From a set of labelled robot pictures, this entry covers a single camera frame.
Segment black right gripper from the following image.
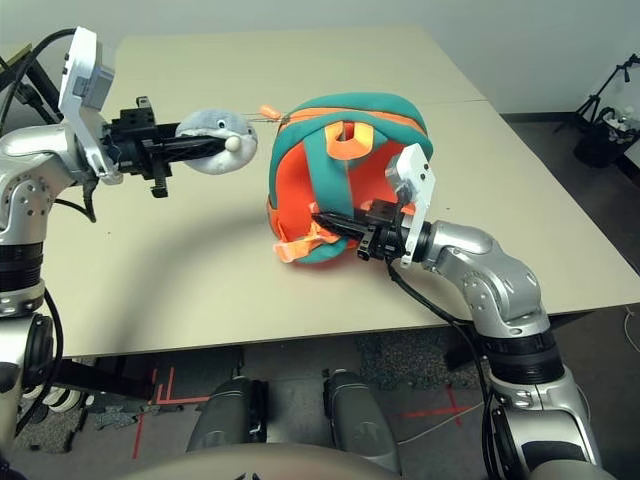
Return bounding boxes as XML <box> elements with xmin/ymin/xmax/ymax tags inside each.
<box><xmin>311</xmin><ymin>198</ymin><xmax>407</xmax><ymax>265</ymax></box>

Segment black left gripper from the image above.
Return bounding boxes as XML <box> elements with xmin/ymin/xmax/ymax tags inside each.
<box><xmin>103</xmin><ymin>97</ymin><xmax>227</xmax><ymax>200</ymax></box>

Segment grey white plush toy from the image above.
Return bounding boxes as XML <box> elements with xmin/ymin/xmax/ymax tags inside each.
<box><xmin>174</xmin><ymin>109</ymin><xmax>259</xmax><ymax>177</ymax></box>

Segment orange and teal backpack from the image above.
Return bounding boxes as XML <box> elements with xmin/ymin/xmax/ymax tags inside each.
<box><xmin>259</xmin><ymin>91</ymin><xmax>435</xmax><ymax>266</ymax></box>

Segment black table leg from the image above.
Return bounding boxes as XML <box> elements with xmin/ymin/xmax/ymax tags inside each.
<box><xmin>443</xmin><ymin>321</ymin><xmax>484</xmax><ymax>373</ymax></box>

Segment black pole with clamp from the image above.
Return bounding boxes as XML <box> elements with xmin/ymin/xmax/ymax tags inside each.
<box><xmin>0</xmin><ymin>54</ymin><xmax>40</xmax><ymax>107</ymax></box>

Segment grey right robot leg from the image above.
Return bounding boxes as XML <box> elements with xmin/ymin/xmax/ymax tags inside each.
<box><xmin>323</xmin><ymin>369</ymin><xmax>402</xmax><ymax>474</ymax></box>

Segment grey robot leg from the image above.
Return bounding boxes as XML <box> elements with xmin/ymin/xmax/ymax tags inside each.
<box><xmin>323</xmin><ymin>369</ymin><xmax>402</xmax><ymax>474</ymax></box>
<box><xmin>185</xmin><ymin>376</ymin><xmax>269</xmax><ymax>454</ymax></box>

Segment grey left robot leg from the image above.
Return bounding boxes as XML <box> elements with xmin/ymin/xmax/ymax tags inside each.
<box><xmin>185</xmin><ymin>376</ymin><xmax>269</xmax><ymax>454</ymax></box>

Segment beige robot torso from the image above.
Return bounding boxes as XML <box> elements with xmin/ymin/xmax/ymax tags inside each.
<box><xmin>113</xmin><ymin>443</ymin><xmax>402</xmax><ymax>480</ymax></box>

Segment black bin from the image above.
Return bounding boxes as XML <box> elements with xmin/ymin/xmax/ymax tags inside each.
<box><xmin>573</xmin><ymin>106</ymin><xmax>634</xmax><ymax>170</ymax></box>

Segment grey foam mat piece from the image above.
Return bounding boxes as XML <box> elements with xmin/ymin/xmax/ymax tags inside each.
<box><xmin>94</xmin><ymin>404</ymin><xmax>187</xmax><ymax>432</ymax></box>

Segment white striped shoes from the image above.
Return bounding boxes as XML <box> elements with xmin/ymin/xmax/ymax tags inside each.
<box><xmin>21</xmin><ymin>383</ymin><xmax>97</xmax><ymax>415</ymax></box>

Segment black tripod stand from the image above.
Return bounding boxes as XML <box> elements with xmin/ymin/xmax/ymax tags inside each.
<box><xmin>551</xmin><ymin>51</ymin><xmax>640</xmax><ymax>135</ymax></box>

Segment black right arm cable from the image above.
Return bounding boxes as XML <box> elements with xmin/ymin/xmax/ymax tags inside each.
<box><xmin>386</xmin><ymin>183</ymin><xmax>497</xmax><ymax>480</ymax></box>

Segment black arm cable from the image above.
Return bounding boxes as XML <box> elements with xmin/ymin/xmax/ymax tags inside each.
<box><xmin>386</xmin><ymin>183</ymin><xmax>497</xmax><ymax>480</ymax></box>
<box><xmin>0</xmin><ymin>26</ymin><xmax>100</xmax><ymax>437</ymax></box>

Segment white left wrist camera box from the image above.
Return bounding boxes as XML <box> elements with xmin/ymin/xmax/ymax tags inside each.
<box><xmin>56</xmin><ymin>26</ymin><xmax>124</xmax><ymax>186</ymax></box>

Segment beige side table black frame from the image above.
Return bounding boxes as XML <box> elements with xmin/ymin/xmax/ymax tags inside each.
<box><xmin>0</xmin><ymin>43</ymin><xmax>67</xmax><ymax>127</ymax></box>

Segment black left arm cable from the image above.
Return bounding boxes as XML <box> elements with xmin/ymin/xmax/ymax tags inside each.
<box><xmin>0</xmin><ymin>26</ymin><xmax>100</xmax><ymax>437</ymax></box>

